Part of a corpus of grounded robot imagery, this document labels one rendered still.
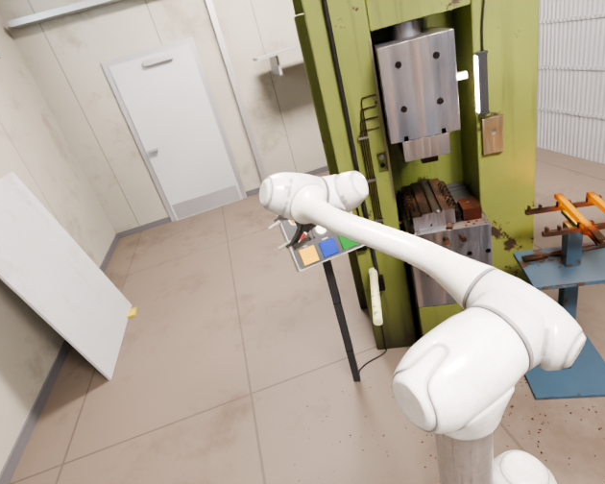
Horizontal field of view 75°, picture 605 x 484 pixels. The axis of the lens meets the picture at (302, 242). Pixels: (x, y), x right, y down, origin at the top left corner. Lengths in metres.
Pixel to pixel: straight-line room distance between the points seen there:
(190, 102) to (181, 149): 0.62
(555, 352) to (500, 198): 1.56
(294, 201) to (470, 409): 0.56
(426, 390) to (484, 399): 0.09
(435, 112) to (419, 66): 0.20
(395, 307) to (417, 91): 1.27
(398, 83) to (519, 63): 0.54
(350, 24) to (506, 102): 0.78
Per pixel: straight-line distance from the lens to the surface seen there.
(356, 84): 1.96
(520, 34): 2.07
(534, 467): 1.23
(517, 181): 2.24
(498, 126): 2.09
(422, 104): 1.86
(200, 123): 5.67
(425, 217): 2.04
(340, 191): 1.03
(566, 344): 0.75
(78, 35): 5.83
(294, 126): 5.85
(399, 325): 2.59
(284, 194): 0.94
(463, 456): 0.82
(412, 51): 1.82
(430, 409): 0.65
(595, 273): 2.16
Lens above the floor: 1.90
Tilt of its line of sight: 27 degrees down
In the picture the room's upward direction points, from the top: 16 degrees counter-clockwise
